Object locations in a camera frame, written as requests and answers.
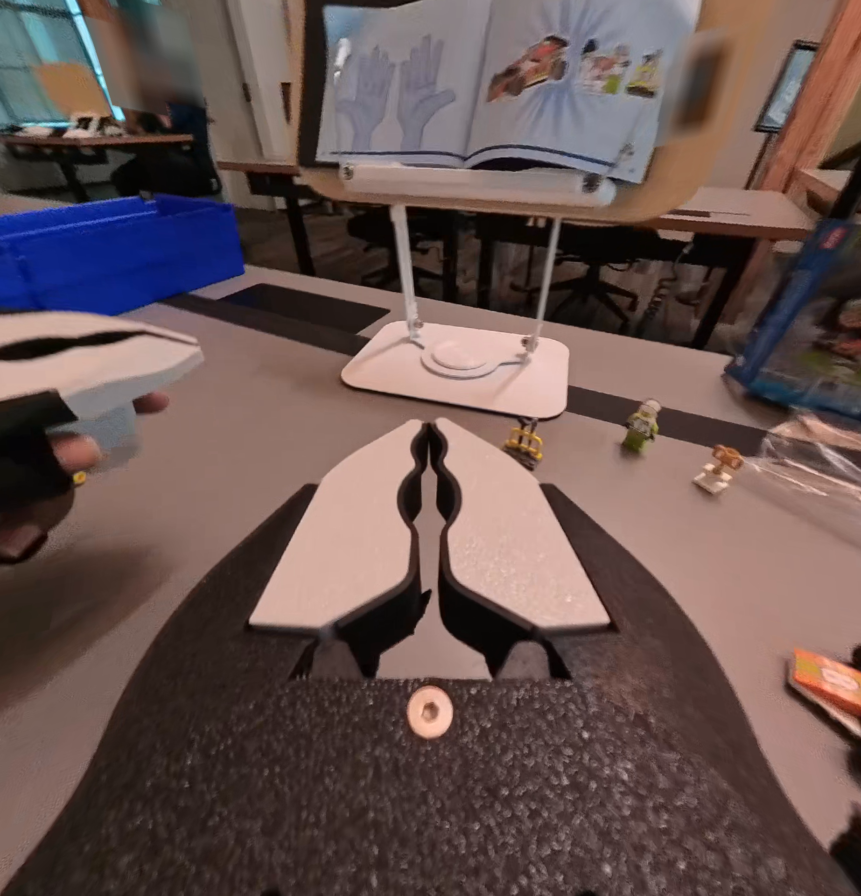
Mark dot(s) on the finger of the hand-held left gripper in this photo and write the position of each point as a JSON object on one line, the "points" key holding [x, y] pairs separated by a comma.
{"points": [[66, 329], [94, 371]]}

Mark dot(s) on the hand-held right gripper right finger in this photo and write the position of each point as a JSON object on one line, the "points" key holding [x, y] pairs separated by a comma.
{"points": [[535, 560]]}

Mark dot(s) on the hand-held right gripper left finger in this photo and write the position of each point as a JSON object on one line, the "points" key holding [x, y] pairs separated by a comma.
{"points": [[332, 560]]}

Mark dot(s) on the small yellow lego piece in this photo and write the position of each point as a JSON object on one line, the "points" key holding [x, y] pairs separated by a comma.
{"points": [[524, 438]]}

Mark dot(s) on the orange lego race car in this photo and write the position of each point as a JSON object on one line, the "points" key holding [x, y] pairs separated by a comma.
{"points": [[836, 682]]}

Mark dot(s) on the lego instruction booklet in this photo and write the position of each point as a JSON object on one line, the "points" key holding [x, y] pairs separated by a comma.
{"points": [[542, 70]]}

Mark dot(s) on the green lego minifigure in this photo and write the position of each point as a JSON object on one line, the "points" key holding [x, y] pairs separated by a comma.
{"points": [[640, 427]]}

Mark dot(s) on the small tan lego piece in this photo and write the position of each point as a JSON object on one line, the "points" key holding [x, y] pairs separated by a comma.
{"points": [[717, 469]]}

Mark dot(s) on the blue lego set box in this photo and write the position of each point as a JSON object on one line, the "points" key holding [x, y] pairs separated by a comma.
{"points": [[808, 322]]}

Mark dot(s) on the person's left hand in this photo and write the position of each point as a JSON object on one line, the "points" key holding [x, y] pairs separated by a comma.
{"points": [[45, 490]]}

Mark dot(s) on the blue plastic bin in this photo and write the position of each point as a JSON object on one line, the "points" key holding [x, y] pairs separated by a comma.
{"points": [[122, 259]]}

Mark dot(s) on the clear plastic bag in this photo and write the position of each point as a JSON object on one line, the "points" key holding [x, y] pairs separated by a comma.
{"points": [[822, 462]]}

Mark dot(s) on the small wooden desk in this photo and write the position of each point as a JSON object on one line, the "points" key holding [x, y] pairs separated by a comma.
{"points": [[738, 210]]}

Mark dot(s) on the wooden pillar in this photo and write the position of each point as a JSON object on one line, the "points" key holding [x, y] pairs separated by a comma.
{"points": [[710, 154]]}

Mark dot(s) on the small wall monitor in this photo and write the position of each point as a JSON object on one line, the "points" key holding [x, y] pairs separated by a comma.
{"points": [[787, 84]]}

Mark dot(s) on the wooden support post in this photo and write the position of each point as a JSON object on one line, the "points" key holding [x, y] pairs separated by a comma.
{"points": [[829, 84]]}

